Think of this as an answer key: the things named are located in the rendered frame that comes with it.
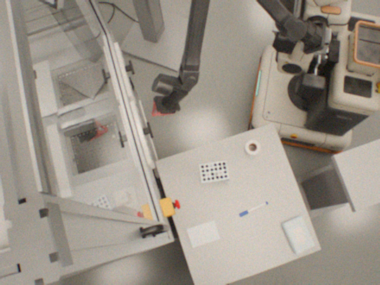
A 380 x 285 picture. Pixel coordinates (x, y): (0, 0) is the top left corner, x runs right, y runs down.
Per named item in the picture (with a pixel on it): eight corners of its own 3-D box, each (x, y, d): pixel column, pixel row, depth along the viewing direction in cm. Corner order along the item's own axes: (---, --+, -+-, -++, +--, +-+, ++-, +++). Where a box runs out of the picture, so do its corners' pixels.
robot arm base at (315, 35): (323, 48, 118) (326, 22, 121) (310, 38, 114) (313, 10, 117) (305, 55, 125) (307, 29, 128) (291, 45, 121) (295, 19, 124)
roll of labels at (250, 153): (260, 143, 156) (261, 141, 152) (257, 158, 154) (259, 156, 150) (245, 140, 156) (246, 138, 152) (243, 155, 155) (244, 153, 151)
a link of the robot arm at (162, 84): (198, 79, 118) (192, 68, 124) (169, 68, 112) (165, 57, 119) (181, 106, 124) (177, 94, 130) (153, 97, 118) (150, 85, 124)
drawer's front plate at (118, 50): (122, 53, 164) (117, 41, 153) (136, 104, 157) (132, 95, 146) (119, 53, 164) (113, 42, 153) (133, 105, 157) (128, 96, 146)
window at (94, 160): (105, 34, 147) (-42, -268, 55) (159, 222, 125) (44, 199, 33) (104, 35, 147) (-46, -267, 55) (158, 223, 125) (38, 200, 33)
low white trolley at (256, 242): (251, 157, 231) (273, 122, 158) (282, 243, 216) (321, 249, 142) (170, 183, 229) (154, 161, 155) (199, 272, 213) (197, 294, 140)
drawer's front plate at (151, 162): (138, 108, 156) (133, 100, 145) (155, 168, 149) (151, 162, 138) (134, 110, 156) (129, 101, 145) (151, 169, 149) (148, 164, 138)
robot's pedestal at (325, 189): (329, 164, 228) (384, 135, 154) (345, 205, 220) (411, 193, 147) (291, 179, 227) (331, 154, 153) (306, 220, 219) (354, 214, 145)
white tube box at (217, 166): (225, 161, 154) (226, 160, 150) (228, 180, 152) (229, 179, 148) (199, 165, 154) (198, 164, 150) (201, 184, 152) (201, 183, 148)
